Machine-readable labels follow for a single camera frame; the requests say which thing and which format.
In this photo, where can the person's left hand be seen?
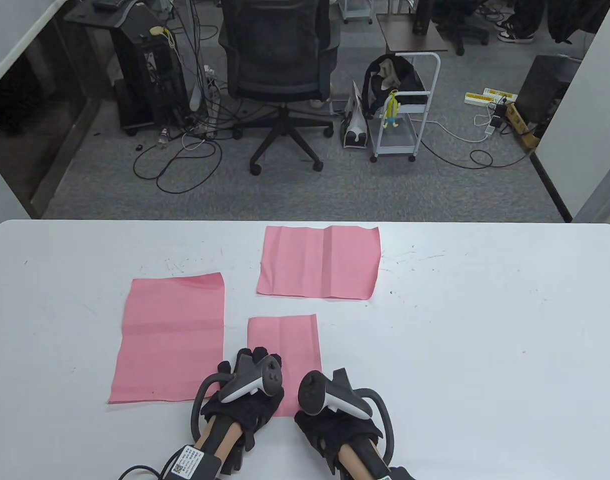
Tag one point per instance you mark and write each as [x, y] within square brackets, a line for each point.
[250, 412]

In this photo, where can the person's right hand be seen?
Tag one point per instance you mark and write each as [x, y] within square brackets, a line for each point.
[329, 425]

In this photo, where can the grey hand controller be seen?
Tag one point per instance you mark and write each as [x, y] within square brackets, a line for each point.
[344, 397]
[245, 385]

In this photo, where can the pink paper sheet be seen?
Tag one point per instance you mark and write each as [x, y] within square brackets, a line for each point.
[285, 335]

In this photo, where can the pink cloth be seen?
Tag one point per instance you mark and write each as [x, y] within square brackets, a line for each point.
[304, 265]
[160, 340]

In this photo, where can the person's left forearm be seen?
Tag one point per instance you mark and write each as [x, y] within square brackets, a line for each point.
[220, 436]

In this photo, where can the white rolling cart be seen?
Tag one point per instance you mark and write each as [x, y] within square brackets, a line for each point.
[395, 148]

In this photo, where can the white shopping bag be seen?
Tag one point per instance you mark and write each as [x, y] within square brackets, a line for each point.
[354, 136]

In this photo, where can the yellow toy figure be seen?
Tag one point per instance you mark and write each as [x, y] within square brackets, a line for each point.
[392, 114]

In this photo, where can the black computer tower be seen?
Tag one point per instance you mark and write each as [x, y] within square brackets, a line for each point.
[157, 80]

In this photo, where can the black power adapter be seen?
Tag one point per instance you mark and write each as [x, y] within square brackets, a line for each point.
[497, 121]

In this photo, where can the black bag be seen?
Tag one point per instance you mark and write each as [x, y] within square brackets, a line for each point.
[407, 77]

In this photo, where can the white yellow power strip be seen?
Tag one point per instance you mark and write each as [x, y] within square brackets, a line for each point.
[477, 98]
[502, 93]

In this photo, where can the black mesh office chair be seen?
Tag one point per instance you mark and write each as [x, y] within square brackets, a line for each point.
[275, 50]

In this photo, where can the cream round object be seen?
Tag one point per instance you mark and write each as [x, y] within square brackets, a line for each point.
[157, 30]

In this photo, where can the brown side table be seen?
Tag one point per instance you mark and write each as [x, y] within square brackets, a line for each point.
[409, 35]

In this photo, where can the black computer case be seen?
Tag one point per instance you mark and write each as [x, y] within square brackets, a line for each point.
[544, 85]

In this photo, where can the black swivel chair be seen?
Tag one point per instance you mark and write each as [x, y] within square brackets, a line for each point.
[459, 42]

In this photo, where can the black bottle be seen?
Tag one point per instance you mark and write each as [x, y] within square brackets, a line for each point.
[421, 20]

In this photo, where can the small white cart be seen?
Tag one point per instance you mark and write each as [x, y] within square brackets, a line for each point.
[357, 10]

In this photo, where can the black hanging garment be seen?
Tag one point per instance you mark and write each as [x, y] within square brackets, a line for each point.
[574, 20]

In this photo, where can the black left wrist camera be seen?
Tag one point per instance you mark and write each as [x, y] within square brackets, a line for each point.
[190, 462]

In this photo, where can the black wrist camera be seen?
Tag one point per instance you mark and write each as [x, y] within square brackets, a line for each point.
[190, 462]
[399, 474]

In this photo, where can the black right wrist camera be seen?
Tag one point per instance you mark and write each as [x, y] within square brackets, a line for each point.
[399, 474]

